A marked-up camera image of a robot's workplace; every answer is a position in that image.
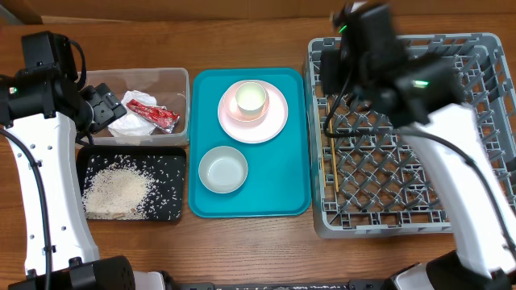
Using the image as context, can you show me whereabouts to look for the white tissue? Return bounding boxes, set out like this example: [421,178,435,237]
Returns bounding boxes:
[108,90,157,137]

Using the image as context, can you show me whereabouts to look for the red snack wrapper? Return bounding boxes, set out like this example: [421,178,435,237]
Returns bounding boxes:
[127,100,180,134]

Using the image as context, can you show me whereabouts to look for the white rice pile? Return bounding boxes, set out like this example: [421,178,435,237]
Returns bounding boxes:
[81,155,185,222]

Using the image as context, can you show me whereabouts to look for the white cup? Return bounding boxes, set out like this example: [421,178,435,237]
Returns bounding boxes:
[235,81,268,115]

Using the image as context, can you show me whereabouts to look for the grey bowl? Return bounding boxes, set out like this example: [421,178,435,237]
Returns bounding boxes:
[198,146,248,194]

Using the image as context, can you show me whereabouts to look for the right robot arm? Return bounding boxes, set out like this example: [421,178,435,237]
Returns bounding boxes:
[320,48,515,289]

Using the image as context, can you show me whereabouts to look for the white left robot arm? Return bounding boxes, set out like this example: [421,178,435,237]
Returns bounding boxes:
[1,66,174,289]

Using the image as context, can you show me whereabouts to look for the clear plastic waste bin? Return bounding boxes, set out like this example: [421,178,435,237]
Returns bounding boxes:
[87,68,190,146]

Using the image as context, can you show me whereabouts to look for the grey dishwasher rack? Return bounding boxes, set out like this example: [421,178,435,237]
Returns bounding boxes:
[304,33,515,238]

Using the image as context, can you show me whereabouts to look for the black plastic tray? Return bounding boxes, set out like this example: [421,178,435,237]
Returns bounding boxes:
[75,144,188,222]

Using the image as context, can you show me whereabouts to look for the pink plate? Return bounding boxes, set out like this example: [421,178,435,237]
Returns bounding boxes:
[218,81,289,143]

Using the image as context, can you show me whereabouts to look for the teal serving tray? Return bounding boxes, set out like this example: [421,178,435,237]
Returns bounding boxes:
[189,68,311,218]

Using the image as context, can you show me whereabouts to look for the black mounting rail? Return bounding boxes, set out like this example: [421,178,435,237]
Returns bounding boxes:
[173,279,385,290]

